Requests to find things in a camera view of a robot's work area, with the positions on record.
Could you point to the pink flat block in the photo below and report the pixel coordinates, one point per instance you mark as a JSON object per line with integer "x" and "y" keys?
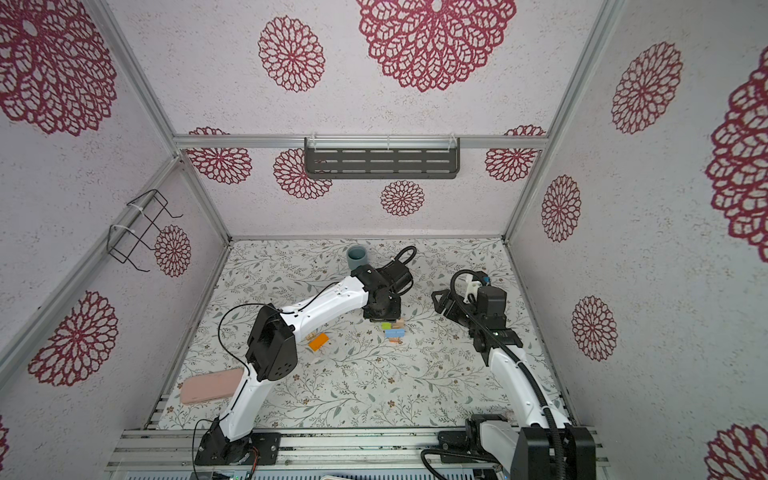
{"x": 209, "y": 387}

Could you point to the orange rectangular block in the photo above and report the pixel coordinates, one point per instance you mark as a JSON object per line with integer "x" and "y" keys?
{"x": 317, "y": 341}

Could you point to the grey wall shelf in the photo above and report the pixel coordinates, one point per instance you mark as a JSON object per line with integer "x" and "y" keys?
{"x": 387, "y": 159}

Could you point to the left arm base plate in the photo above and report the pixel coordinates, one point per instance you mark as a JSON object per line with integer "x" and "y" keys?
{"x": 256, "y": 448}

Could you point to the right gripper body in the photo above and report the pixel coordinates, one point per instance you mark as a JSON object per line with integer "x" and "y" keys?
{"x": 461, "y": 315}

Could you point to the black wire rack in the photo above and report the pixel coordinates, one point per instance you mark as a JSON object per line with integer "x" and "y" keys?
{"x": 126, "y": 236}

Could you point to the teal cup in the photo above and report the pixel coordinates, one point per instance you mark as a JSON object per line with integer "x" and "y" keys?
{"x": 356, "y": 256}

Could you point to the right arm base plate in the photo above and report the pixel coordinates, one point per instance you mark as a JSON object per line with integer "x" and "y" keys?
{"x": 487, "y": 445}

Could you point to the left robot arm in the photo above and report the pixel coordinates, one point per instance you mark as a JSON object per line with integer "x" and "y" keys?
{"x": 272, "y": 351}

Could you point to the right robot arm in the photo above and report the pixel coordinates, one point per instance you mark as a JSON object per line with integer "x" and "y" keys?
{"x": 541, "y": 442}

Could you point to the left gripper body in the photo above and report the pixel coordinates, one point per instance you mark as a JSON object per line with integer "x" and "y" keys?
{"x": 391, "y": 311}

